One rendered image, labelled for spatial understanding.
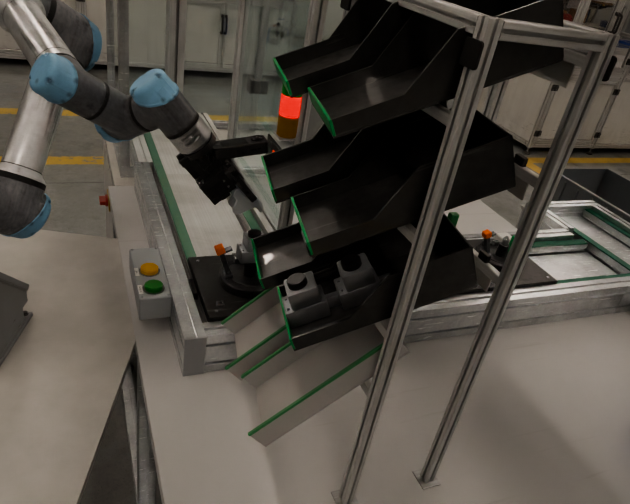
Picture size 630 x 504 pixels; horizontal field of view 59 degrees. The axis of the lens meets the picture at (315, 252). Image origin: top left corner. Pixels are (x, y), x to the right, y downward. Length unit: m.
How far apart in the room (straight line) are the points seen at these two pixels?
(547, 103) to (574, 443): 5.07
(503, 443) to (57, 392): 0.90
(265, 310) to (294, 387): 0.20
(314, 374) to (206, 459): 0.27
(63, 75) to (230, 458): 0.72
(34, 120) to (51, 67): 0.36
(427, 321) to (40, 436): 0.87
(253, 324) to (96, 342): 0.38
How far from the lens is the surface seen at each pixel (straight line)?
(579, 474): 1.31
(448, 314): 1.44
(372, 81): 0.78
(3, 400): 1.23
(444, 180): 0.68
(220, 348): 1.20
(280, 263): 0.96
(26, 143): 1.39
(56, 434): 1.15
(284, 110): 1.35
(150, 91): 1.05
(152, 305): 1.28
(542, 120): 6.24
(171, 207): 1.66
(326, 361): 0.95
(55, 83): 1.05
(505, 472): 1.23
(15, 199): 1.36
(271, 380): 1.01
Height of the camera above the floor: 1.72
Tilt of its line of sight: 30 degrees down
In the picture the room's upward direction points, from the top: 11 degrees clockwise
